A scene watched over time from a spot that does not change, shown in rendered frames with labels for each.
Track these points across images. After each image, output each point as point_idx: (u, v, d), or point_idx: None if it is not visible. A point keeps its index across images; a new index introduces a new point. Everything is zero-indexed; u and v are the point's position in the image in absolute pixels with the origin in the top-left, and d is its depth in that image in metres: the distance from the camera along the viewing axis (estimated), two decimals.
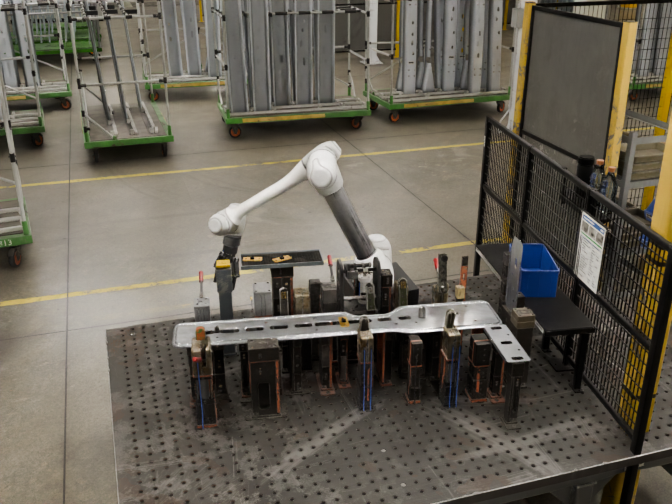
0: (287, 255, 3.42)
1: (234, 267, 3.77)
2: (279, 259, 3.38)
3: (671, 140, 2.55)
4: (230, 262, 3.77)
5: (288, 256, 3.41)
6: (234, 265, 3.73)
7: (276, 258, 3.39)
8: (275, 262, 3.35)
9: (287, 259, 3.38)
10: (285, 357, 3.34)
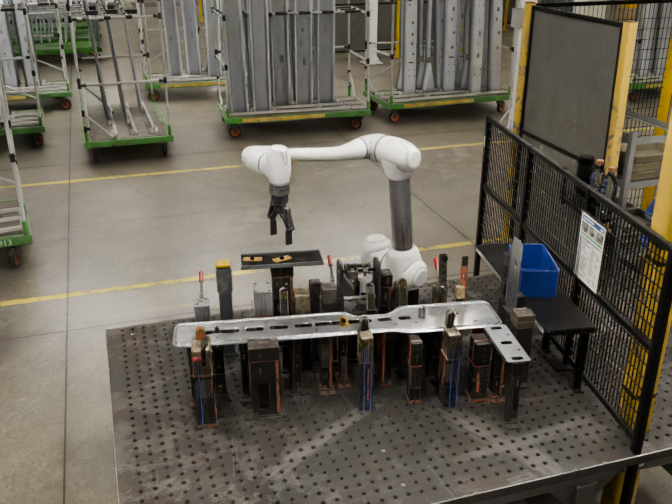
0: (287, 255, 3.42)
1: (272, 213, 3.33)
2: (279, 259, 3.38)
3: (671, 140, 2.55)
4: None
5: (288, 256, 3.41)
6: (274, 206, 3.36)
7: (276, 258, 3.39)
8: (275, 262, 3.35)
9: (287, 259, 3.38)
10: (285, 357, 3.34)
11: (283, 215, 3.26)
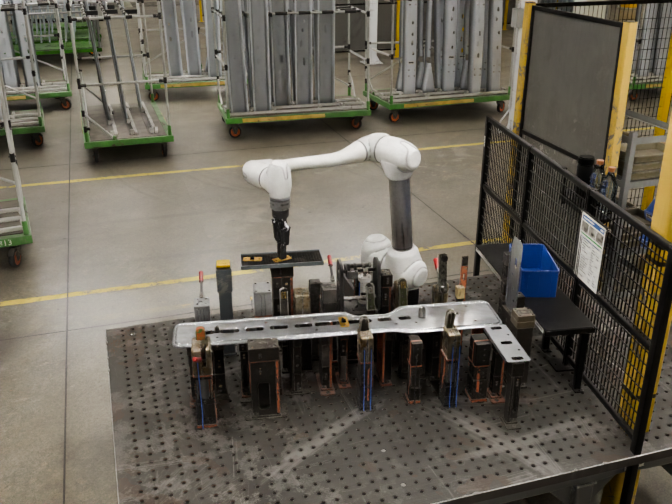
0: (287, 255, 3.42)
1: (276, 232, 3.35)
2: (279, 259, 3.38)
3: (671, 140, 2.55)
4: None
5: (288, 256, 3.41)
6: None
7: (276, 258, 3.39)
8: (275, 262, 3.35)
9: (287, 259, 3.38)
10: (285, 357, 3.34)
11: (282, 230, 3.31)
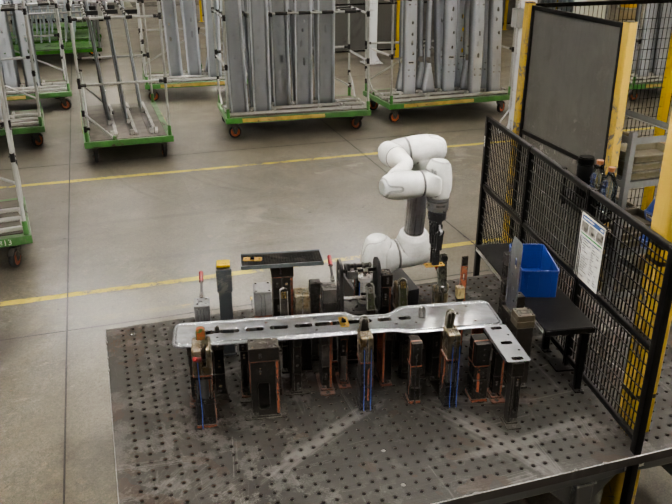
0: (441, 261, 3.15)
1: (431, 235, 3.09)
2: (430, 264, 3.12)
3: (671, 140, 2.55)
4: None
5: (442, 263, 3.14)
6: None
7: (428, 263, 3.14)
8: (425, 267, 3.11)
9: (439, 266, 3.12)
10: (285, 357, 3.34)
11: (436, 234, 3.05)
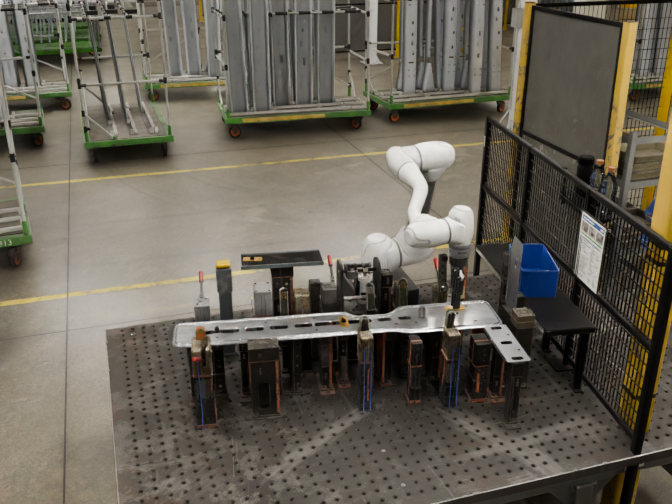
0: (462, 305, 3.20)
1: (452, 279, 3.15)
2: (451, 308, 3.18)
3: (671, 140, 2.55)
4: None
5: (462, 306, 3.19)
6: None
7: (449, 306, 3.19)
8: (446, 310, 3.16)
9: (460, 309, 3.17)
10: (285, 357, 3.34)
11: (457, 279, 3.10)
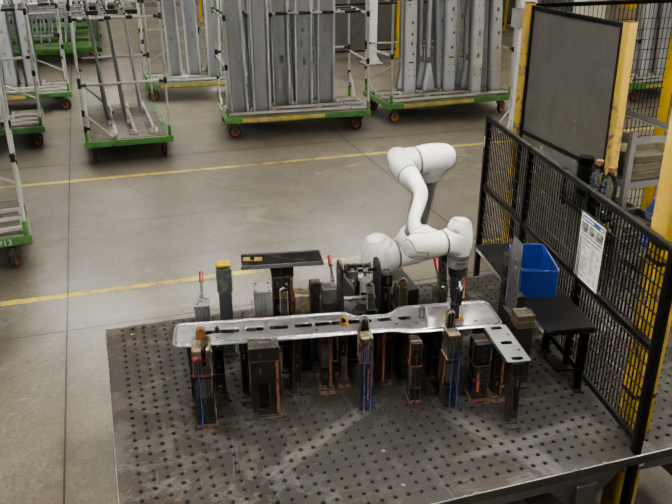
0: (461, 315, 3.22)
1: (451, 290, 3.17)
2: None
3: (671, 140, 2.55)
4: None
5: (461, 316, 3.21)
6: None
7: None
8: (445, 320, 3.18)
9: (459, 320, 3.19)
10: (285, 357, 3.34)
11: (456, 289, 3.12)
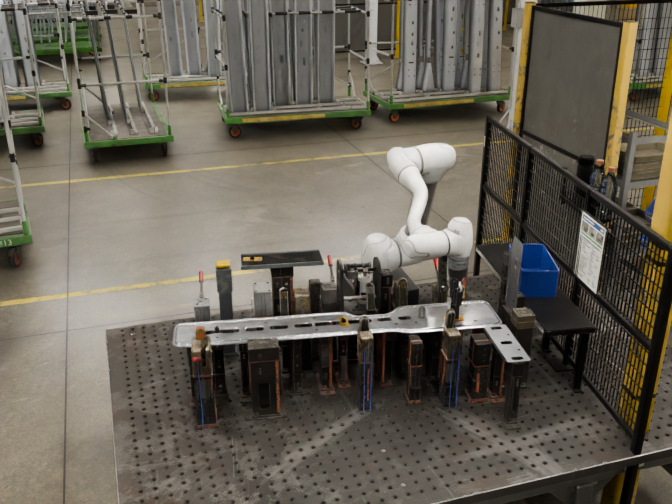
0: (461, 315, 3.22)
1: (451, 290, 3.17)
2: None
3: (671, 140, 2.55)
4: None
5: (461, 317, 3.21)
6: None
7: None
8: None
9: (459, 320, 3.19)
10: (285, 357, 3.34)
11: (456, 290, 3.12)
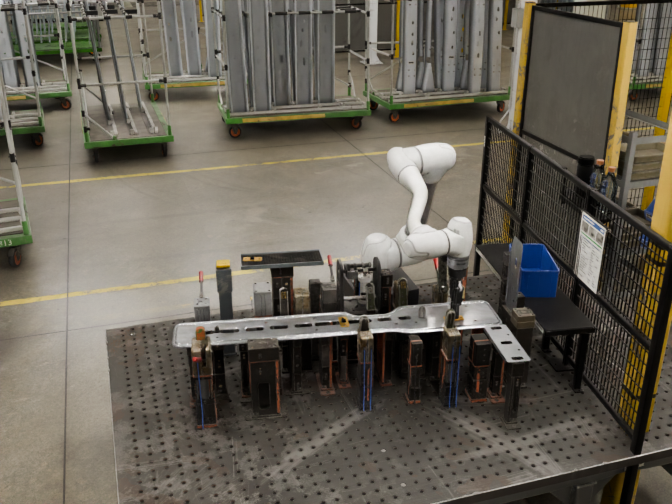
0: (461, 315, 3.22)
1: (451, 290, 3.17)
2: None
3: (671, 140, 2.55)
4: None
5: (461, 316, 3.21)
6: None
7: None
8: (445, 320, 3.18)
9: (459, 320, 3.19)
10: (285, 357, 3.34)
11: (456, 289, 3.12)
